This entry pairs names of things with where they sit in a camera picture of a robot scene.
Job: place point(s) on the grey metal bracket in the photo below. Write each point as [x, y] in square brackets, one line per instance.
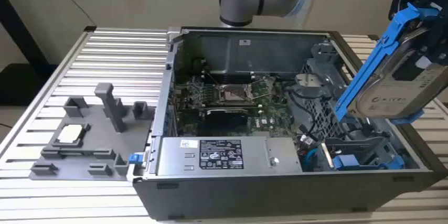
[308, 81]

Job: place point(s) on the grey metal drive cage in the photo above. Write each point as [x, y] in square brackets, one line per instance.
[315, 103]

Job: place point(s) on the blue case latch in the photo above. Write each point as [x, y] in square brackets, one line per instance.
[135, 159]

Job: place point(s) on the black PC case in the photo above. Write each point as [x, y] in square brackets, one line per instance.
[244, 197]

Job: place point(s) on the CPU socket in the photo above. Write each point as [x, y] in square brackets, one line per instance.
[232, 95]

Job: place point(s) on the blue disk carrier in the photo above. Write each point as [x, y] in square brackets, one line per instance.
[344, 162]

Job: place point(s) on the hard disk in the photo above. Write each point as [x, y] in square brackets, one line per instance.
[395, 95]

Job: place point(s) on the grey parts rack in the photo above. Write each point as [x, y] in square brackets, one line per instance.
[102, 134]

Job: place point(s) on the green motherboard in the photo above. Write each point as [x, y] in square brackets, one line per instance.
[272, 108]

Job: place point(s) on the silver power supply unit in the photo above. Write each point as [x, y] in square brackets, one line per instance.
[175, 155]

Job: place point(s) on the silver CPU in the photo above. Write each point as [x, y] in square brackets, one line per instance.
[71, 132]

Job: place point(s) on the black graphics card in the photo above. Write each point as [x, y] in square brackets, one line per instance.
[224, 124]

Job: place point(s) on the black desk frame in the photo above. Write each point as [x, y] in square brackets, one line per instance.
[31, 82]

